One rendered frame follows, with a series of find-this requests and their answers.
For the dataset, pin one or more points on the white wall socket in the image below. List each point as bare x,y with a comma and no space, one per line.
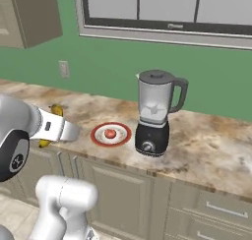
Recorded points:
64,69

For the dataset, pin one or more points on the red peach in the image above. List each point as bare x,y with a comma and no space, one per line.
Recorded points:
110,133

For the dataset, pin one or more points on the black and grey blender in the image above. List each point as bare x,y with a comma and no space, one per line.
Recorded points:
152,119

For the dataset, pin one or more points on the yellow banana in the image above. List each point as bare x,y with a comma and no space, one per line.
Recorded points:
57,110

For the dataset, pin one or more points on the red rimmed white plate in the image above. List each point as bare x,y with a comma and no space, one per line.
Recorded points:
122,134

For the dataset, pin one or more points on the beige drawer front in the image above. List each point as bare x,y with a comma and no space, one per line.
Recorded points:
183,229
197,198

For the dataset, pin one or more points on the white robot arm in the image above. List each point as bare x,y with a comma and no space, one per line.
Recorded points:
19,126

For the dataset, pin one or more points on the beige wall cupboard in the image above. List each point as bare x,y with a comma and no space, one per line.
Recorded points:
29,14

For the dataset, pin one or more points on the beige cupboard door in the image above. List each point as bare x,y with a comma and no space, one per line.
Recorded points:
118,198
42,165

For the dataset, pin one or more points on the window with dark frame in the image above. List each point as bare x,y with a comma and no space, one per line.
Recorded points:
164,8

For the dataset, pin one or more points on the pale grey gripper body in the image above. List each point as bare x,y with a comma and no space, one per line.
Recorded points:
69,131

